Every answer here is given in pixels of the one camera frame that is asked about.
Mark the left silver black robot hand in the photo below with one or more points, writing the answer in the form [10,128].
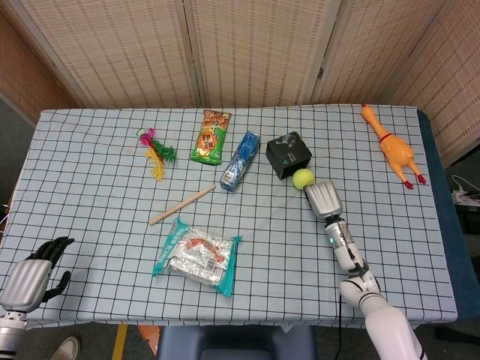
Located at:
[26,281]

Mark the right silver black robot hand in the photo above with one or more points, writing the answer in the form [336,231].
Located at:
[325,198]

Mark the yellow tennis ball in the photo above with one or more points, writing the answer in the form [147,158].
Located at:
[303,179]

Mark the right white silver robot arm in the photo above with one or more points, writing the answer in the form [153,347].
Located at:
[375,307]

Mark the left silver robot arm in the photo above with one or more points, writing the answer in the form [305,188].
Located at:
[10,332]

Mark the black cardboard box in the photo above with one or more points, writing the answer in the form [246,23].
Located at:
[287,153]

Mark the blue rectangular carton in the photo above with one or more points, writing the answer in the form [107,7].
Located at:
[240,163]

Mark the beige shoe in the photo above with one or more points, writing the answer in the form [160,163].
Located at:
[67,348]

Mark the yellow rubber chicken toy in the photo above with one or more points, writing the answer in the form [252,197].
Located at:
[397,148]

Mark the blue checked tablecloth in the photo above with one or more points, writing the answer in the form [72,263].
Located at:
[93,210]

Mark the dark blue table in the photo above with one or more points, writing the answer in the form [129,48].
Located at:
[446,210]

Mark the green orange snack packet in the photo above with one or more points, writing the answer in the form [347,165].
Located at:
[210,138]

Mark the teal silver snack multipack bag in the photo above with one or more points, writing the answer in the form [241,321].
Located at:
[198,258]

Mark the white power strip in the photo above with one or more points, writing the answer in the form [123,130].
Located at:
[467,198]

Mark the wooden stick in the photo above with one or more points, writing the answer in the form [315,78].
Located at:
[182,205]

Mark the woven folding screen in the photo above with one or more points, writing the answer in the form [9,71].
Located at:
[255,48]

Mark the dark blue chair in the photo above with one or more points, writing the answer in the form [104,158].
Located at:
[236,343]

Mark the colourful feather shuttlecock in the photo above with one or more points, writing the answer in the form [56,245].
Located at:
[159,153]

